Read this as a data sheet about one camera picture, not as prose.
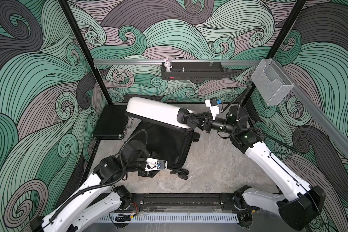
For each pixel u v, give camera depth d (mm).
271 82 785
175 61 920
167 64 879
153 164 547
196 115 643
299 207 360
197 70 949
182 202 745
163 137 923
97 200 563
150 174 591
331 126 562
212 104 574
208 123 570
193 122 633
